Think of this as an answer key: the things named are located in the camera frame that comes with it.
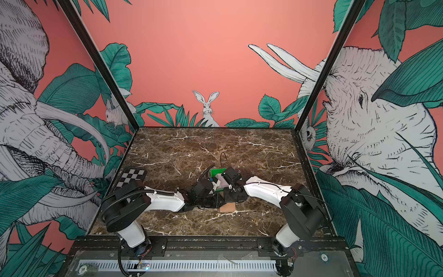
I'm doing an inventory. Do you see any pink leather card holder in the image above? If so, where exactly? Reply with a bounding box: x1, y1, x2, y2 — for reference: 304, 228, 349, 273
219, 203, 236, 213

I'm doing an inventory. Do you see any green plastic tray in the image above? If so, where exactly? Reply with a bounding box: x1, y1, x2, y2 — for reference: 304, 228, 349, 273
210, 168, 226, 180

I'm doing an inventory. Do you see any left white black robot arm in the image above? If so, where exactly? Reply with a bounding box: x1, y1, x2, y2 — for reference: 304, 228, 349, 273
100, 180, 226, 255

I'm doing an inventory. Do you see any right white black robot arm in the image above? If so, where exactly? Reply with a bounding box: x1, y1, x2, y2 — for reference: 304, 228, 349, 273
212, 167, 326, 256

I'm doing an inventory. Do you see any white red credit card stack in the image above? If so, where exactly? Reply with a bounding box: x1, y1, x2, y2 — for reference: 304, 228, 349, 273
214, 173, 229, 190

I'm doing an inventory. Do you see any black white checkerboard plate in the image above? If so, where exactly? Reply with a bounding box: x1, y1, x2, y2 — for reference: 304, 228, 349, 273
116, 168, 147, 188

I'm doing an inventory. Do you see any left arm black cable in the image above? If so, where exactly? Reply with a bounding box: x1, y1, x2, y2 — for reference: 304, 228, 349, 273
198, 164, 216, 181

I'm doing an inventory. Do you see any black front mounting rail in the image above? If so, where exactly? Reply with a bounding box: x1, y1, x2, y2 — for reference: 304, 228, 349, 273
67, 235, 352, 259

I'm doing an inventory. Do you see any white slotted cable duct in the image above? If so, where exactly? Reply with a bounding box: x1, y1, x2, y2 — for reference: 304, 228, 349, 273
75, 259, 278, 273

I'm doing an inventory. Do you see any right black frame post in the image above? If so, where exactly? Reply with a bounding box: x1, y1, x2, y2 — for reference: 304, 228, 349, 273
295, 0, 365, 133

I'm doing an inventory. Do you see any black frame post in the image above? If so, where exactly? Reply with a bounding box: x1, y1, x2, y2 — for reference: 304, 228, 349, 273
57, 0, 140, 132
295, 0, 365, 133

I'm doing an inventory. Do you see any left black frame post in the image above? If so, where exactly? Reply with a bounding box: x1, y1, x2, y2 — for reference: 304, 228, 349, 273
57, 0, 140, 132

